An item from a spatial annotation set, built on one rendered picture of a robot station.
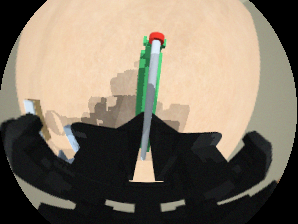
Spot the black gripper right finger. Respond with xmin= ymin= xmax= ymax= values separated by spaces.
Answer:
xmin=149 ymin=113 xmax=222 ymax=181

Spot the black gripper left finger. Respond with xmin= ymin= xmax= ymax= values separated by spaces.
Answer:
xmin=71 ymin=112 xmax=144 ymax=181

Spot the grey pin with red cap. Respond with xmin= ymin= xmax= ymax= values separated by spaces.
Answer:
xmin=140 ymin=32 xmax=165 ymax=161

